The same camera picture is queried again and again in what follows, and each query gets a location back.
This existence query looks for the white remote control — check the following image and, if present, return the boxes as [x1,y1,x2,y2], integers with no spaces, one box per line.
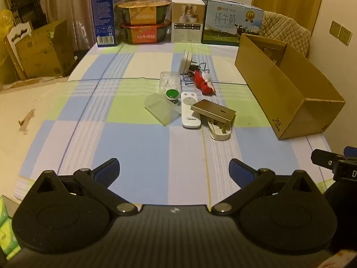
[181,92,202,129]

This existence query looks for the light blue cow milk box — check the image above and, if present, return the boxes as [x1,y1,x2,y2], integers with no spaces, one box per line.
[201,0,264,46]

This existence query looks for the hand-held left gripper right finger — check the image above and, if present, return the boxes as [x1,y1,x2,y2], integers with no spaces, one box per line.
[211,158,314,216]

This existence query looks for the red label instant rice bowl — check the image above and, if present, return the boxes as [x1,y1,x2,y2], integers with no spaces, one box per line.
[120,19,170,44]

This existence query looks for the clear plastic bag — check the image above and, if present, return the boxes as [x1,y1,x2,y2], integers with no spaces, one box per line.
[144,93,182,126]

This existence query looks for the quilted beige chair cover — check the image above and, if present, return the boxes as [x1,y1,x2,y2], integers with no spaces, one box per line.
[262,10,311,58]

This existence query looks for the brown cardboard box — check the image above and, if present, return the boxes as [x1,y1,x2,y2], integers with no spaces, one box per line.
[235,33,346,140]

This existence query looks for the gold wall socket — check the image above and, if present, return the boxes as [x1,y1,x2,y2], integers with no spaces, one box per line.
[339,26,352,46]
[330,20,342,38]

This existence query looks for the checked tablecloth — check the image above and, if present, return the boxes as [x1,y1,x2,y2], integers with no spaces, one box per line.
[12,42,335,204]

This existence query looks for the yellow label instant rice bowl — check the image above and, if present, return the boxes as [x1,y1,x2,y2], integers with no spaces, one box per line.
[117,0,170,25]

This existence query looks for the white power adapter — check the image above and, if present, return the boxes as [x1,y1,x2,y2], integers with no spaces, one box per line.
[181,49,193,74]

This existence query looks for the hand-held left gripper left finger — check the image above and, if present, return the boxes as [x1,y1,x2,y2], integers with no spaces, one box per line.
[35,158,138,216]

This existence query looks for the clear cotton swab box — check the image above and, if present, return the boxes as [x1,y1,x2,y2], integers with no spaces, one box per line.
[160,72,180,94]

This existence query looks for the metal wire rack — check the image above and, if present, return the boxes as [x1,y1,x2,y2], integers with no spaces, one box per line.
[181,62,214,86]

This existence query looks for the small green-lidded jar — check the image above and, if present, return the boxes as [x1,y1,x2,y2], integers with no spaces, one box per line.
[165,89,179,104]

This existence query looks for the folded cardboard boxes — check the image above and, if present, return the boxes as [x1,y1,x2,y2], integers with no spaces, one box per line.
[4,19,76,80]

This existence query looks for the dark blue milk carton box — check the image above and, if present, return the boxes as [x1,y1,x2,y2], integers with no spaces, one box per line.
[90,0,129,47]

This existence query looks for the beige patterned curtain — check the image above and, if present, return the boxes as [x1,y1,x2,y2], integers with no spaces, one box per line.
[42,0,233,52]

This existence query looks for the yellow plastic bag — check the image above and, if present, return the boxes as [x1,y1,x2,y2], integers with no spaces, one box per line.
[0,9,14,70]

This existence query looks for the gold rectangular box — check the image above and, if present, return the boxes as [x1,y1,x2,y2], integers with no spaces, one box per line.
[191,100,237,126]

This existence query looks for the green tissue pack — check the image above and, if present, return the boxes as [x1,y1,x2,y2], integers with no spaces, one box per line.
[0,195,22,261]

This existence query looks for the white product box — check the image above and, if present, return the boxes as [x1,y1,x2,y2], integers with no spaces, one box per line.
[171,0,206,44]

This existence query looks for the red plush toy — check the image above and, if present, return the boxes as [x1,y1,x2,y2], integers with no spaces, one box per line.
[194,71,216,95]

